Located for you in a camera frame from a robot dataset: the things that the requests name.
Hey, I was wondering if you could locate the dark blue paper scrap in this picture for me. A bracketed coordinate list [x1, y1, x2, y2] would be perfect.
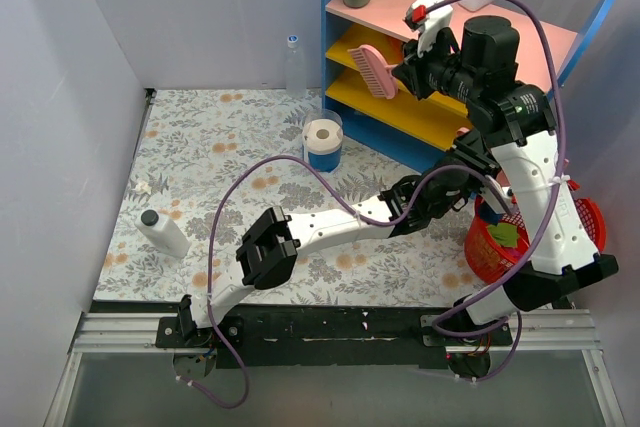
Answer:
[477, 204, 503, 225]

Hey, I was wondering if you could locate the pink dustpan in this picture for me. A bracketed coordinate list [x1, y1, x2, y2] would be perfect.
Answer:
[479, 175, 514, 216]

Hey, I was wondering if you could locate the pink hand brush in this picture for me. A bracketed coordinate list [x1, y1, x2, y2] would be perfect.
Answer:
[348, 44, 398, 100]

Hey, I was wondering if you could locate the green paper scrap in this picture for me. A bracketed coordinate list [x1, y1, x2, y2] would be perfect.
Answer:
[486, 222, 520, 248]

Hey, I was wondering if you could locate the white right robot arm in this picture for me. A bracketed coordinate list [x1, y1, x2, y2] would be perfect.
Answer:
[393, 13, 619, 345]

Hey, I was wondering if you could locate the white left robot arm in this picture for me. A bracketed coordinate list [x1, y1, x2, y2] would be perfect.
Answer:
[178, 152, 510, 347]

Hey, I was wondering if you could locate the blue yellow pink shelf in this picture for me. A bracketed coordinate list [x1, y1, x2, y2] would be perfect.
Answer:
[321, 0, 615, 172]

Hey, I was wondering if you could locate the red mesh waste basket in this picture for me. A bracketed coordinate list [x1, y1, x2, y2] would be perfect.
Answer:
[464, 196, 607, 283]

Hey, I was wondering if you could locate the white toilet paper roll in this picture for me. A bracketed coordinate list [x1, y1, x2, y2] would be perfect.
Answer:
[302, 118, 343, 155]

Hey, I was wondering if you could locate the clear plastic water bottle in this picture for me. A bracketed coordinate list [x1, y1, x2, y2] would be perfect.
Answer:
[285, 35, 307, 98]

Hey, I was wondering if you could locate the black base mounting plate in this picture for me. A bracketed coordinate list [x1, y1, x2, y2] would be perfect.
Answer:
[154, 304, 516, 371]

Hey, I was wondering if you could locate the white bottle black cap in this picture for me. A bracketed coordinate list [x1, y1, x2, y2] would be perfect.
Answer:
[135, 209, 191, 259]

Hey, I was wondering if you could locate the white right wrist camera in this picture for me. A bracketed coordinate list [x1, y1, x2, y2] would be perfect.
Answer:
[404, 0, 453, 57]

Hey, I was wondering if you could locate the aluminium frame rail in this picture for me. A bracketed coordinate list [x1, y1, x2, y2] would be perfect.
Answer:
[46, 309, 625, 426]

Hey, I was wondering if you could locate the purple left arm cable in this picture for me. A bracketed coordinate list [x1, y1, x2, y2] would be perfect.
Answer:
[192, 155, 514, 409]

